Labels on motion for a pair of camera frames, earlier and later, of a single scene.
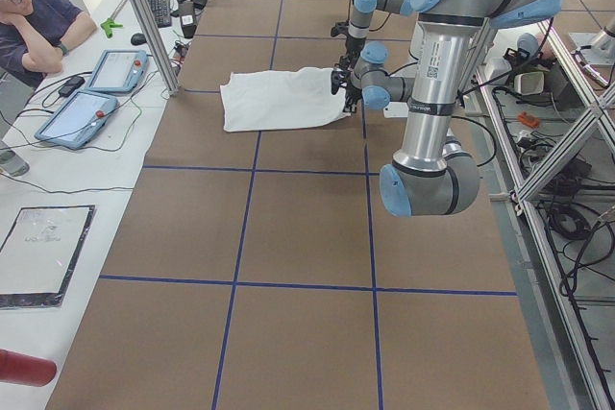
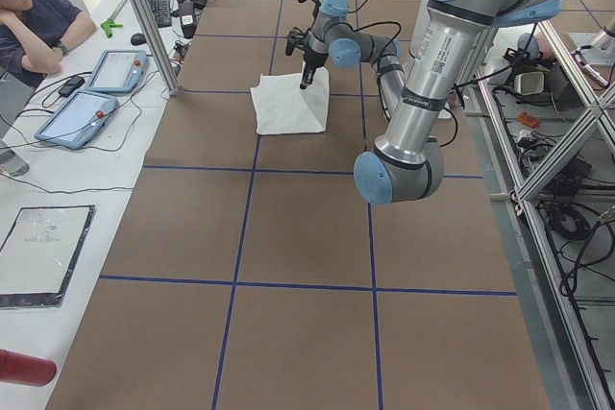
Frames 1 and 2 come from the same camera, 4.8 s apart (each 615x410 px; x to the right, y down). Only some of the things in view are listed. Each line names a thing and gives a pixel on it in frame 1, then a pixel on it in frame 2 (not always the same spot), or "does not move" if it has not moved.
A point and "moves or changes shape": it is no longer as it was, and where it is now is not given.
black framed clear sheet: [39, 253] does not move
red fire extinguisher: [26, 370] does not move
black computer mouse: [137, 38] does not move
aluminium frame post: [148, 19] does not move
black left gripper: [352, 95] → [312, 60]
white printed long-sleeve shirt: [281, 99] moves or changes shape
